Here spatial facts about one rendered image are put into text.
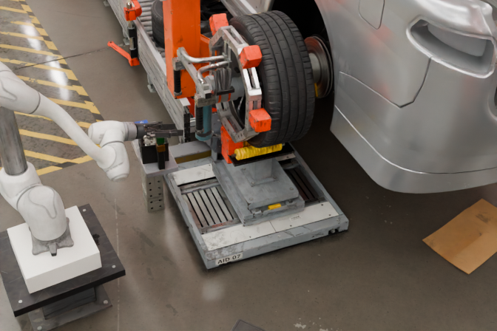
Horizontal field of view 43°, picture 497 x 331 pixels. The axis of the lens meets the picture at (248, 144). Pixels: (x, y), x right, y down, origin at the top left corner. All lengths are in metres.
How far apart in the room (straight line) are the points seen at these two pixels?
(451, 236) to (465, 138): 1.30
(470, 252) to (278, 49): 1.58
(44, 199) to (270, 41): 1.20
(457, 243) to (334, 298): 0.82
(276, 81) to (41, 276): 1.33
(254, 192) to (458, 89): 1.45
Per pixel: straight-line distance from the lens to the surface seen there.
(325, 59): 3.19
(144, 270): 3.37
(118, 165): 2.81
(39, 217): 2.86
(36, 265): 2.95
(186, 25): 3.42
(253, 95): 2.87
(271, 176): 3.54
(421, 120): 2.47
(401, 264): 3.52
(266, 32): 2.95
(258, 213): 3.42
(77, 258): 2.94
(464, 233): 3.79
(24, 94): 2.53
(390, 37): 2.48
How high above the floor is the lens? 2.52
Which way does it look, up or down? 37 degrees down
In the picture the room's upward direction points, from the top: 3 degrees clockwise
